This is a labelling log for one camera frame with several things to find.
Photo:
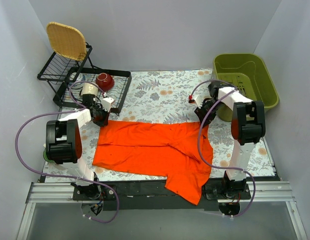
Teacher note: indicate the black mounting base plate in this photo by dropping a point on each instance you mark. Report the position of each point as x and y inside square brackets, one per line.
[153, 195]

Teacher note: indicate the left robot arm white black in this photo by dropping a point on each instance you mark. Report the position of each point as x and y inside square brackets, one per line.
[64, 145]

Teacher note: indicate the blue white patterned bowl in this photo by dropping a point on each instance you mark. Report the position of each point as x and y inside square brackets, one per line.
[75, 77]

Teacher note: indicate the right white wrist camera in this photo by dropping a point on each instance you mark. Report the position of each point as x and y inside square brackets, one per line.
[196, 99]

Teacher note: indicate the woven yellow rattan tray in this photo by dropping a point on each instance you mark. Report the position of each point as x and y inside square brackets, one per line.
[66, 41]

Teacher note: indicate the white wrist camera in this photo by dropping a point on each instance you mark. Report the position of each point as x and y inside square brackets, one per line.
[196, 99]
[106, 103]

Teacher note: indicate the black wire dish rack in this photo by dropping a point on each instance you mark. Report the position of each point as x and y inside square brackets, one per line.
[57, 70]

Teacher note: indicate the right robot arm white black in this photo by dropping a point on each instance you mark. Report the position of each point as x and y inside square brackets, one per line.
[247, 128]

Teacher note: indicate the olive green plastic tub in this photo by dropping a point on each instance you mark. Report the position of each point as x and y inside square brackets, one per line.
[249, 74]

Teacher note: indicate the dark red bowl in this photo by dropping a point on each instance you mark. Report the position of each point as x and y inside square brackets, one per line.
[105, 81]

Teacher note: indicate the cream ceramic mug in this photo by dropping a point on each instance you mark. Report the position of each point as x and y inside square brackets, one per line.
[88, 88]

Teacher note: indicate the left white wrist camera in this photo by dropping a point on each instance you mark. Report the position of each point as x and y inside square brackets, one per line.
[106, 103]

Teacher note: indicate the aluminium rail frame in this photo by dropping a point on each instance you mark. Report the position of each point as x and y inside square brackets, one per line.
[62, 192]

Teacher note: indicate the orange t shirt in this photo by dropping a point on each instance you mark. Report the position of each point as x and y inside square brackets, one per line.
[180, 152]

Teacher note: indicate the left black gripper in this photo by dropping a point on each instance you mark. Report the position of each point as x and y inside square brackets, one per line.
[101, 119]

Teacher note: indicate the green cup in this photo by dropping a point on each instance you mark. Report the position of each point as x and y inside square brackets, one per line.
[45, 156]

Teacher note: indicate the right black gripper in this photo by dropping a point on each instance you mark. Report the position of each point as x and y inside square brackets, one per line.
[202, 118]

